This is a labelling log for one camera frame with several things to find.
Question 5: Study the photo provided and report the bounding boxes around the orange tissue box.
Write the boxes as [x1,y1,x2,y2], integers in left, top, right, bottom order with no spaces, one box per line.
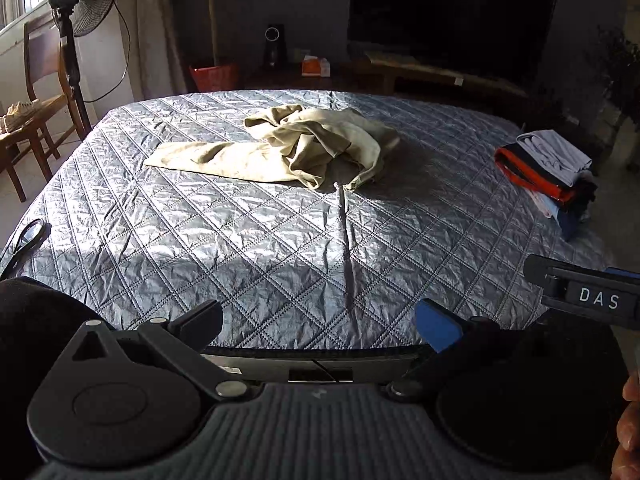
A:
[300,55,332,77]

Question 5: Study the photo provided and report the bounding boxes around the beige sweatshirt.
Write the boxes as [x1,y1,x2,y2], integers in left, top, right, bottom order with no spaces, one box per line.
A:
[144,104,402,192]

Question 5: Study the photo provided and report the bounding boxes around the light blue folded garment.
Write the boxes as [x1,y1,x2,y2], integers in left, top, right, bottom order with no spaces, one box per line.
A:
[532,192,592,241]

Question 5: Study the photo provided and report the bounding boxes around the light curtain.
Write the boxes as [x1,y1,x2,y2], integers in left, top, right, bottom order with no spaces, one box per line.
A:
[135,0,201,101]

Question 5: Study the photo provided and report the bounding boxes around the grey folded garment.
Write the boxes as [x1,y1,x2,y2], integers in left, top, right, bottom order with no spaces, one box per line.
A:
[516,130,593,186]

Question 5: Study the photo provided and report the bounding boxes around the dark folded garment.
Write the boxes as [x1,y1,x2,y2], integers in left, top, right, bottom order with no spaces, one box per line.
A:
[565,170,598,222]

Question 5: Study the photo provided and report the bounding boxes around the black flat television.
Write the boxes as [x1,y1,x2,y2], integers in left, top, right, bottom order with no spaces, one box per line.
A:
[347,0,560,88]

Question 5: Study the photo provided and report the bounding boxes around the wooden chair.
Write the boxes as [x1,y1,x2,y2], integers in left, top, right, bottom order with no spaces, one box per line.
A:
[0,12,91,203]

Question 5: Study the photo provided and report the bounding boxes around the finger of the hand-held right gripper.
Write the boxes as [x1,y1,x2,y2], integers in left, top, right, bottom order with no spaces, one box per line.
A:
[524,254,640,293]

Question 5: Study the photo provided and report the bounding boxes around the silver quilted bedspread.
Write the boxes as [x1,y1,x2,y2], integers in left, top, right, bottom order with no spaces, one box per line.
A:
[0,89,616,356]

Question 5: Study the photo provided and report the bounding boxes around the dark leafy plant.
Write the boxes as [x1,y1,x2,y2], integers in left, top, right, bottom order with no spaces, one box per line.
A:
[595,25,640,133]

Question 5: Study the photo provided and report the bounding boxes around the wooden bench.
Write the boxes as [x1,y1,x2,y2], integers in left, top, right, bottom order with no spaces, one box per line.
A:
[350,50,531,106]

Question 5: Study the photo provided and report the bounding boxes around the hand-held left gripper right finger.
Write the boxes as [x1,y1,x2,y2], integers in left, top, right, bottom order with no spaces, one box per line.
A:
[385,298,546,401]

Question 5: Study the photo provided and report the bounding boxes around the person's right hand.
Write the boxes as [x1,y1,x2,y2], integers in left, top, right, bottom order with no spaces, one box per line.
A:
[612,374,640,480]

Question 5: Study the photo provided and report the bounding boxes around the black device with ring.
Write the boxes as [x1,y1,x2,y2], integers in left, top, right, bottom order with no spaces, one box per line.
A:
[263,24,288,68]

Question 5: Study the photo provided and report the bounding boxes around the red plant pot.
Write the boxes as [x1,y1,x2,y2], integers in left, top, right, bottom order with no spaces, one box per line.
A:
[189,63,240,93]

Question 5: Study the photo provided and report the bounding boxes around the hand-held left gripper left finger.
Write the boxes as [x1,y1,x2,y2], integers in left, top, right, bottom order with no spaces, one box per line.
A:
[50,300,253,403]

